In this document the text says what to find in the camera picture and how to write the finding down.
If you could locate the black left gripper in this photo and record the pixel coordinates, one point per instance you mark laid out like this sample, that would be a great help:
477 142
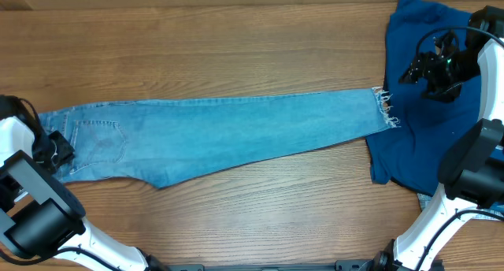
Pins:
62 148

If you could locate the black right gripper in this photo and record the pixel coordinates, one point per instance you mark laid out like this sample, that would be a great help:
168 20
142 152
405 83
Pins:
429 66

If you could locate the light blue jeans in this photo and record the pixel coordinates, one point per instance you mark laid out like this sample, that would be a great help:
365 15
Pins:
166 142

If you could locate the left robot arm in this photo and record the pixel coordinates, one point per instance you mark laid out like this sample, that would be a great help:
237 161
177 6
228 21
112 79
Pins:
40 218

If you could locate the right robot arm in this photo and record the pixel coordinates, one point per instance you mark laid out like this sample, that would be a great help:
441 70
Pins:
470 179

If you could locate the dark blue shirt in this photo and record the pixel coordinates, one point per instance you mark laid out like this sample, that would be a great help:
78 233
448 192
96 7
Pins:
410 153

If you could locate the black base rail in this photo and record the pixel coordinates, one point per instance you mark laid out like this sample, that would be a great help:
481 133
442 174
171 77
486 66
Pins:
340 265

